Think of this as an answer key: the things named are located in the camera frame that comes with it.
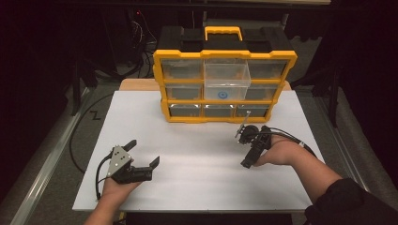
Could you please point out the black metal stand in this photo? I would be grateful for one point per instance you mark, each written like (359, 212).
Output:
(334, 100)
(76, 93)

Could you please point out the person's right hand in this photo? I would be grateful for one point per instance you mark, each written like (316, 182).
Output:
(281, 153)

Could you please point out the grid of clear bins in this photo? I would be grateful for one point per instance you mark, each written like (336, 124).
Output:
(181, 68)

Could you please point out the small blue wheel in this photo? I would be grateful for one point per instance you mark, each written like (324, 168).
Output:
(222, 94)

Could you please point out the person's black sleeve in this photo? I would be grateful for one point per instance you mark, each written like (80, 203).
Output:
(350, 206)

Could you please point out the transparent plastic drawer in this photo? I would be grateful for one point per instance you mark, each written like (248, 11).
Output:
(226, 78)

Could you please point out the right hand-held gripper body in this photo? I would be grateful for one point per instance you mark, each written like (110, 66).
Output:
(252, 132)

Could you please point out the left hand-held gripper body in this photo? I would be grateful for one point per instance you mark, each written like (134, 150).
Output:
(119, 162)

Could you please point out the yellow black drawer organizer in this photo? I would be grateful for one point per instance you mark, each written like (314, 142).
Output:
(225, 53)

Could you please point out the person's left hand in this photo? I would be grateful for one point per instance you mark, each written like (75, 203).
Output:
(118, 189)

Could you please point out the aluminium floor rail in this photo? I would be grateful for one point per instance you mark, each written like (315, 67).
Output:
(344, 150)
(47, 165)

